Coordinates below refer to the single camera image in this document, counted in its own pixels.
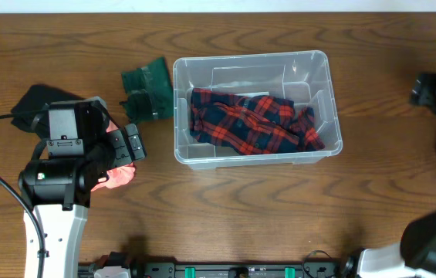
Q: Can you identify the red navy plaid shirt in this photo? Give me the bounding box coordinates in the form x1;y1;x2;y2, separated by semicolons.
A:
189;88;325;155

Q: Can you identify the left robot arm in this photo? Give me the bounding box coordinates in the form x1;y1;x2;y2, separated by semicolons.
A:
19;124;146;277

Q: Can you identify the pink salmon garment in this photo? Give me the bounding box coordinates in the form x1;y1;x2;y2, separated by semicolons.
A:
90;120;137;193

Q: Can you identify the dark green folded cloth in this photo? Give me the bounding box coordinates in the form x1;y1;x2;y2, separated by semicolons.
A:
120;57;174;124

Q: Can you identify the black folded cloth left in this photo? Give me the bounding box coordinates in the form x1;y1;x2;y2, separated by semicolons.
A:
11;84;82;139

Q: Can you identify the clear plastic storage bin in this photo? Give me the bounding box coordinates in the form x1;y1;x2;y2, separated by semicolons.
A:
173;50;343;170

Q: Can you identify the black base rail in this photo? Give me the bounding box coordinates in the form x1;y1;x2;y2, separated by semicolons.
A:
76;250;356;278

